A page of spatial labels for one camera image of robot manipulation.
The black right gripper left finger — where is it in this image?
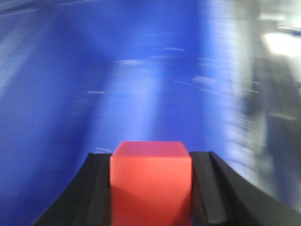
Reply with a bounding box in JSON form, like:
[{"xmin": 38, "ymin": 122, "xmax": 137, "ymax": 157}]
[{"xmin": 34, "ymin": 153, "xmax": 111, "ymax": 226}]

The blue bin front right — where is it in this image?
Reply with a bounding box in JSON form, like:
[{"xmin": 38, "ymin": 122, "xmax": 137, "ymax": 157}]
[{"xmin": 0, "ymin": 0, "xmax": 235, "ymax": 226}]

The red foam cube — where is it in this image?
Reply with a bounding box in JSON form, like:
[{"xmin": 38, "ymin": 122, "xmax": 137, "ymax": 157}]
[{"xmin": 110, "ymin": 141, "xmax": 192, "ymax": 226}]

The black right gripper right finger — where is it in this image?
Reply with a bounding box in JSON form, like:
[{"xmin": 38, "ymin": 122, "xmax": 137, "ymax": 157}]
[{"xmin": 190, "ymin": 152, "xmax": 301, "ymax": 226}]

